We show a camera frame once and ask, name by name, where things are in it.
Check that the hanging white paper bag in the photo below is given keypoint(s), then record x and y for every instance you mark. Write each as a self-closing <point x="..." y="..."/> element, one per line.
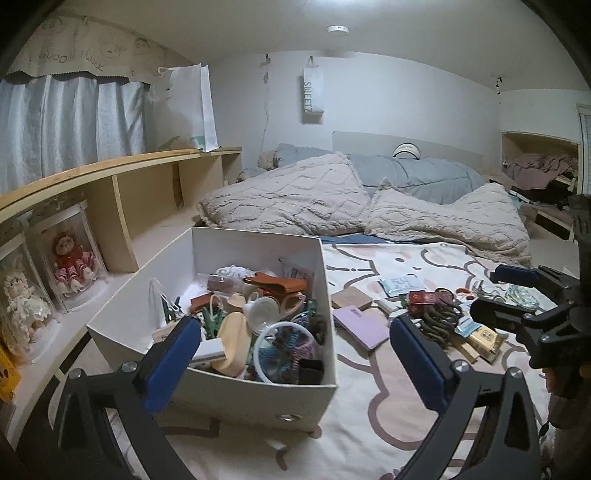
<point x="313" y="92"/>

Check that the wooden side shelf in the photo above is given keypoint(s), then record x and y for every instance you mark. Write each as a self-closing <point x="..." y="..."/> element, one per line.
<point x="508" y="152"/>

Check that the pink blue crochet coaster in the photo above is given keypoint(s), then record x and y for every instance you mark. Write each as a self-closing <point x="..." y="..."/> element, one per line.
<point x="286" y="350"/>

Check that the printed curtain valance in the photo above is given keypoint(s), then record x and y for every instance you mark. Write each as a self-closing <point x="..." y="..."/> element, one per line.
<point x="69" y="50"/>

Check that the teal printed pouch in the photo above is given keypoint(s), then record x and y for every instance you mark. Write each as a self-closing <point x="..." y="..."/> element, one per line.
<point x="399" y="284"/>

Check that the purple notebook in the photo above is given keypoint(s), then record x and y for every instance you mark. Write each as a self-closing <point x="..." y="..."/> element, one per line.
<point x="362" y="327"/>

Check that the red dress doll in case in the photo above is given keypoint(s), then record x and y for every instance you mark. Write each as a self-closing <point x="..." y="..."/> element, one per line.
<point x="69" y="263"/>

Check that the white headphones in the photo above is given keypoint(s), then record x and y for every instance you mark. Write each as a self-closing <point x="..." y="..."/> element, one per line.
<point x="406" y="148"/>

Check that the brown hair claw clip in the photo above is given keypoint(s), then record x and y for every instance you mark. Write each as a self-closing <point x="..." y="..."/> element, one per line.
<point x="438" y="323"/>

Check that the white lace doily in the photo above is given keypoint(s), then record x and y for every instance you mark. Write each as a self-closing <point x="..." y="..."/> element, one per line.
<point x="233" y="272"/>

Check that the wooden oval piece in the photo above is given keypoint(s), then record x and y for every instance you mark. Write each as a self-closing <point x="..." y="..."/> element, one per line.
<point x="236" y="303"/>
<point x="233" y="341"/>

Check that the light brown tape roll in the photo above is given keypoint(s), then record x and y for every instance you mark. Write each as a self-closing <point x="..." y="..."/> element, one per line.
<point x="285" y="308"/>

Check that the white curtain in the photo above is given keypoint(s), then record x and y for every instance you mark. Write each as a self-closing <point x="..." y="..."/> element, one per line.
<point x="69" y="124"/>

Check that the brown leather pouch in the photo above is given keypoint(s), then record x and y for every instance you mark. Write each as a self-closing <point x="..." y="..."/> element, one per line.
<point x="203" y="303"/>

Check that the white cardboard box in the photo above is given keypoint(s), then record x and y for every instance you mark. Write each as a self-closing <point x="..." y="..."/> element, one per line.
<point x="221" y="401"/>

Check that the white dress doll in case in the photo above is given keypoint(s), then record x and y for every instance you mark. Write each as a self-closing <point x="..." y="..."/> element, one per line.
<point x="23" y="300"/>

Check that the blue wet wipe packet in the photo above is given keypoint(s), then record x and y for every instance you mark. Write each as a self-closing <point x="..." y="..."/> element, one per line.
<point x="468" y="326"/>

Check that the tan cardboard box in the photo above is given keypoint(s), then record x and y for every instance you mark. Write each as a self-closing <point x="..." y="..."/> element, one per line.
<point x="353" y="297"/>

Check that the dark blue bed sheet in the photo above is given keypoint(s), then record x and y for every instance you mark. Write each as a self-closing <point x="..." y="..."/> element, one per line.
<point x="351" y="239"/>

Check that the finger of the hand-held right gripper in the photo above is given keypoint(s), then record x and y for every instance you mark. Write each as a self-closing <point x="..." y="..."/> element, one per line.
<point x="515" y="274"/>
<point x="498" y="314"/>

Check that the brown leather case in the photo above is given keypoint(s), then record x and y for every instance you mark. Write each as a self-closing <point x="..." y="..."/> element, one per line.
<point x="277" y="284"/>

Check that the printed cartoon bed sheet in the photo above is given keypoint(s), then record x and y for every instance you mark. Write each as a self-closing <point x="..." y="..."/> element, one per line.
<point x="392" y="392"/>

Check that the round ceiling light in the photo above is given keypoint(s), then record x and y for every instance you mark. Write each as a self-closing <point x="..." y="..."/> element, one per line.
<point x="338" y="28"/>

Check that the maroon box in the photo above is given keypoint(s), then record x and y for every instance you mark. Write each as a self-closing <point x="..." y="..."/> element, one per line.
<point x="425" y="300"/>

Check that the wooden shelf unit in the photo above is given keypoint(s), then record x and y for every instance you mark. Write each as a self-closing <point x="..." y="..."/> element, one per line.
<point x="147" y="198"/>

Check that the grey duvet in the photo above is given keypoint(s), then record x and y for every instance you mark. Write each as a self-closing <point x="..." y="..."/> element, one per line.
<point x="415" y="177"/>

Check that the yellow box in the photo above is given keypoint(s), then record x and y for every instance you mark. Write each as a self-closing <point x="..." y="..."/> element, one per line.
<point x="7" y="374"/>

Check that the green clothespin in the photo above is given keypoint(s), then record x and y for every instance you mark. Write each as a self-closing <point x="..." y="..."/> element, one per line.
<point x="170" y="310"/>
<point x="213" y="323"/>

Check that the white card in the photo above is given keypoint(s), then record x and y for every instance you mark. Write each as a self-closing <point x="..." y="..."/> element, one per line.
<point x="207" y="357"/>

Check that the white matchbox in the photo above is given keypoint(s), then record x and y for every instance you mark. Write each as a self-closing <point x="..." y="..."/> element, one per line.
<point x="387" y="307"/>

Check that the blue printed packet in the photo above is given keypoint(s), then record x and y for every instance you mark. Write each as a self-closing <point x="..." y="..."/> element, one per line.
<point x="300" y="272"/>

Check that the pink clothes pile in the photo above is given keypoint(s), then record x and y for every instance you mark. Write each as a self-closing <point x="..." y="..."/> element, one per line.
<point x="540" y="168"/>

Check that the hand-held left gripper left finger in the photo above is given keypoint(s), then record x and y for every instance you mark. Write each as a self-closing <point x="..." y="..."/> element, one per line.
<point x="171" y="364"/>

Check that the floral fabric pouch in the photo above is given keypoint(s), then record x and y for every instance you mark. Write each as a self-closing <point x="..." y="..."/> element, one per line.
<point x="521" y="295"/>

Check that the beige textured blanket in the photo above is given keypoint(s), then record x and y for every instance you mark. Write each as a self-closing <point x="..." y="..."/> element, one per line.
<point x="286" y="198"/>

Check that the white plastic pump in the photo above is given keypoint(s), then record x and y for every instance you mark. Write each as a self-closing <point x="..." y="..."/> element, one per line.
<point x="263" y="314"/>

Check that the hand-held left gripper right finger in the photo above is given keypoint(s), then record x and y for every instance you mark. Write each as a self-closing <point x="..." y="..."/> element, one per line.
<point x="415" y="364"/>

